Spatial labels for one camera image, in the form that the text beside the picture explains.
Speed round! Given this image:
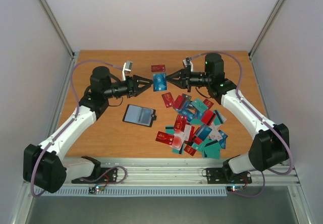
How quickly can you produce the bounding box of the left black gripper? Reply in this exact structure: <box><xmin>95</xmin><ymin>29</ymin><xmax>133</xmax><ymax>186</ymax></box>
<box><xmin>104</xmin><ymin>75</ymin><xmax>153</xmax><ymax>98</ymax></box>

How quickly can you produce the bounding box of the black leather card holder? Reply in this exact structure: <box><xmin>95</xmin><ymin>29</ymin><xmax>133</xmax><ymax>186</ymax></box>
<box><xmin>122</xmin><ymin>104</ymin><xmax>157</xmax><ymax>127</ymax></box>

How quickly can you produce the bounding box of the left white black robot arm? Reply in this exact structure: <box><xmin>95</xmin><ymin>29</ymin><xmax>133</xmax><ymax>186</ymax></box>
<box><xmin>23</xmin><ymin>66</ymin><xmax>153</xmax><ymax>197</ymax></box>

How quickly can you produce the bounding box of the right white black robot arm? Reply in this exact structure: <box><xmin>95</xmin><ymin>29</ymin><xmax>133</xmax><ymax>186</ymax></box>
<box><xmin>166</xmin><ymin>51</ymin><xmax>294</xmax><ymax>182</ymax></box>

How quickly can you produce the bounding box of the lone red card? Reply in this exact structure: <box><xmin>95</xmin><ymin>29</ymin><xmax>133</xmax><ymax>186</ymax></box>
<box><xmin>151</xmin><ymin>65</ymin><xmax>166</xmax><ymax>72</ymax></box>

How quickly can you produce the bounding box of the teal card upper pile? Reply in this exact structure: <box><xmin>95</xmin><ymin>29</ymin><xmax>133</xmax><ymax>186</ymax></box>
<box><xmin>191</xmin><ymin>98</ymin><xmax>208</xmax><ymax>113</ymax></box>

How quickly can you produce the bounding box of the red VIP card upper pile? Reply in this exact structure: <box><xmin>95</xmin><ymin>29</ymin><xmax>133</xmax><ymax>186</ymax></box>
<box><xmin>174</xmin><ymin>115</ymin><xmax>187</xmax><ymax>133</ymax></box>

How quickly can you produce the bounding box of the red black stripe card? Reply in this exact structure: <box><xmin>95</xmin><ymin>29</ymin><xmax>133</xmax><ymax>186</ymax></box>
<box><xmin>201</xmin><ymin>109</ymin><xmax>217</xmax><ymax>126</ymax></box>

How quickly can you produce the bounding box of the blue striped card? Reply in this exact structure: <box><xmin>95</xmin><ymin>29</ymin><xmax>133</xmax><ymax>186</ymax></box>
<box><xmin>192</xmin><ymin>125</ymin><xmax>212</xmax><ymax>144</ymax></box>

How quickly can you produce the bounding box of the red card bottom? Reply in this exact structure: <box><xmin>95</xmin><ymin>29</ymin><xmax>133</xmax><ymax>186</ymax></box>
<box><xmin>184</xmin><ymin>145</ymin><xmax>196</xmax><ymax>156</ymax></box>

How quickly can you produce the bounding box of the teal card bottom left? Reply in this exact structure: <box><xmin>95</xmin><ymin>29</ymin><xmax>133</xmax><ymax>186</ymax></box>
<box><xmin>172</xmin><ymin>147</ymin><xmax>184</xmax><ymax>154</ymax></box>

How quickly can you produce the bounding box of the teal card bottom right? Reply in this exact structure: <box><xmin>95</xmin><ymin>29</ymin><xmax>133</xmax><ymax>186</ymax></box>
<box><xmin>202</xmin><ymin>145</ymin><xmax>221</xmax><ymax>159</ymax></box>

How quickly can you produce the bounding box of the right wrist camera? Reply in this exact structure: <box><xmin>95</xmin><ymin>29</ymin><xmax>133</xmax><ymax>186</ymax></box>
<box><xmin>183</xmin><ymin>57</ymin><xmax>194</xmax><ymax>72</ymax></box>

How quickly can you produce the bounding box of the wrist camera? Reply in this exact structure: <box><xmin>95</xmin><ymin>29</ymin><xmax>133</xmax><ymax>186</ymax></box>
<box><xmin>183</xmin><ymin>57</ymin><xmax>194</xmax><ymax>72</ymax></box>
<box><xmin>122</xmin><ymin>61</ymin><xmax>133</xmax><ymax>81</ymax></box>

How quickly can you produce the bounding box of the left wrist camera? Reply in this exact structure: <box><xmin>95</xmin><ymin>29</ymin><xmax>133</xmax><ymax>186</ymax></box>
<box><xmin>122</xmin><ymin>61</ymin><xmax>133</xmax><ymax>81</ymax></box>

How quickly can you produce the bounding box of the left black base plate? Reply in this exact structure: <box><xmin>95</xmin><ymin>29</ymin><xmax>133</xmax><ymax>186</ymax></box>
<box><xmin>71</xmin><ymin>167</ymin><xmax>118</xmax><ymax>184</ymax></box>

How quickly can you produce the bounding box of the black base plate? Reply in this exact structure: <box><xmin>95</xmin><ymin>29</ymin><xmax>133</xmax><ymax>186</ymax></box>
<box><xmin>71</xmin><ymin>167</ymin><xmax>118</xmax><ymax>184</ymax></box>
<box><xmin>205</xmin><ymin>167</ymin><xmax>252</xmax><ymax>185</ymax></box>

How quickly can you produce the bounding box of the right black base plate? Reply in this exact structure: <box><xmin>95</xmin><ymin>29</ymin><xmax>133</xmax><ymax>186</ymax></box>
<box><xmin>205</xmin><ymin>167</ymin><xmax>252</xmax><ymax>185</ymax></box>

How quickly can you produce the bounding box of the grey slotted cable duct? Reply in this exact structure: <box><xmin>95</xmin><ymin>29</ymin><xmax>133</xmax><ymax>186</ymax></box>
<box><xmin>43</xmin><ymin>186</ymin><xmax>227</xmax><ymax>197</ymax></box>

